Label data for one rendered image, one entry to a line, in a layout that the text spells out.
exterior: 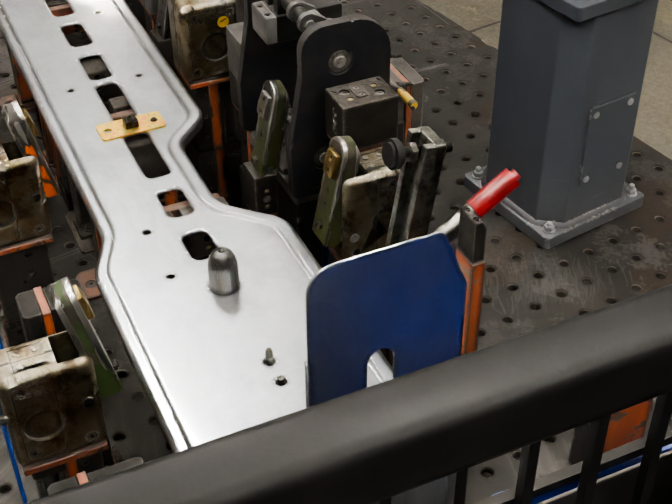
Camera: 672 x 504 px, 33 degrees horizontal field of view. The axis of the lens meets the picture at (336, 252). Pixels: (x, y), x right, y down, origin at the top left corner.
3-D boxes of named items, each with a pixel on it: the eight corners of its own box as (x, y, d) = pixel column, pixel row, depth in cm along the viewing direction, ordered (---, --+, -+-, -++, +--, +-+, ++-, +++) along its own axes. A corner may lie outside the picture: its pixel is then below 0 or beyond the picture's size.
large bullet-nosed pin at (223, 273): (206, 291, 120) (201, 243, 116) (234, 283, 122) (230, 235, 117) (216, 309, 118) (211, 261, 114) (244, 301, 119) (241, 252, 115)
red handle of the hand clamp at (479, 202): (378, 260, 111) (501, 155, 110) (388, 271, 113) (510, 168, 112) (397, 285, 108) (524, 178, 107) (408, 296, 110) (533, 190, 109)
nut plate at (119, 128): (103, 142, 140) (101, 134, 139) (94, 127, 143) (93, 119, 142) (167, 126, 143) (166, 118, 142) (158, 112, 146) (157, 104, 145)
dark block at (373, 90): (328, 355, 153) (324, 86, 127) (374, 340, 156) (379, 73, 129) (343, 379, 150) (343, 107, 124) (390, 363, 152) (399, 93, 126)
